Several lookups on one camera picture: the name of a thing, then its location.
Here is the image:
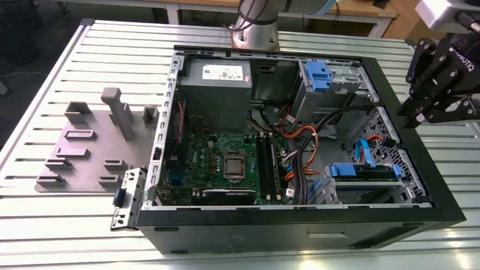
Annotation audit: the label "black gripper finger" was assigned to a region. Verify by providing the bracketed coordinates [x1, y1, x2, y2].
[396, 38, 451, 129]
[419, 95, 480, 124]

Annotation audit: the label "hard disk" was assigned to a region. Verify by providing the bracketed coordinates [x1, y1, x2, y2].
[327, 162, 406, 183]

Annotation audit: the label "blue disk carrier in cage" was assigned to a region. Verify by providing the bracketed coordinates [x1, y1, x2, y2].
[306, 60, 334, 92]

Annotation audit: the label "metal disk bay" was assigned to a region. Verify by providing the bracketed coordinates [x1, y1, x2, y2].
[323, 162, 419, 205]

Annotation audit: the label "wooden cabinet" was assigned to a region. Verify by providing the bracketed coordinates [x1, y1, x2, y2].
[386, 0, 451, 46]

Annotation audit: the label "wooden desk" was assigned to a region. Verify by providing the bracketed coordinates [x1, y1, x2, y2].
[150, 0, 399, 37]

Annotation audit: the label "grey metal drive cage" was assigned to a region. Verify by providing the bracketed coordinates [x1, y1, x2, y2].
[291, 60, 375, 126]

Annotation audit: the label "black RAM slot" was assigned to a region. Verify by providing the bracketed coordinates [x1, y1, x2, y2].
[268, 132, 283, 201]
[256, 132, 272, 201]

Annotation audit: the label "grey power supply unit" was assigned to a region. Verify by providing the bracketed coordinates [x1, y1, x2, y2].
[176, 58, 254, 133]

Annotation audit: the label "silver CPU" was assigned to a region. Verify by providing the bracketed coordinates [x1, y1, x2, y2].
[224, 157, 247, 174]

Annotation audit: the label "CPU socket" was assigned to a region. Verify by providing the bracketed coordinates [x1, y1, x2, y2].
[220, 151, 251, 184]

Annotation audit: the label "green motherboard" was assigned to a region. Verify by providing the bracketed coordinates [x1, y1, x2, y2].
[156, 132, 295, 206]

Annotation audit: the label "black open PC case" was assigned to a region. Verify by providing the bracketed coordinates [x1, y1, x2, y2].
[110, 43, 467, 255]

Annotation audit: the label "black graphics card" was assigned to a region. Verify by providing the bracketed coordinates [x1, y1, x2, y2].
[191, 187, 259, 206]

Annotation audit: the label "blue plastic latch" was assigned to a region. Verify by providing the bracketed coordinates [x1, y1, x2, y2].
[114, 188, 128, 206]

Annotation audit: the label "grey parts rack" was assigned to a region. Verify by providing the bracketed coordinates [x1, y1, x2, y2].
[34, 87, 167, 195]

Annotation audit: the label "orange power wire black plug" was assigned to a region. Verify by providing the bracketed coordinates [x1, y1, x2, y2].
[366, 134, 398, 147]

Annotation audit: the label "blue data wire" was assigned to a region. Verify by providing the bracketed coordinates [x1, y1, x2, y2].
[354, 137, 380, 169]

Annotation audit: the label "multicolour power wire bundle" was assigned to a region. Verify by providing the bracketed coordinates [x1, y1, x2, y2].
[246, 102, 326, 188]

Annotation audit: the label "thick black cables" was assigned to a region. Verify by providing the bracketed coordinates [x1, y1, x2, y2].
[292, 106, 376, 205]

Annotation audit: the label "silver card retention bracket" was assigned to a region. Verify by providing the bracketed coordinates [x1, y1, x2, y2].
[110, 166, 148, 232]

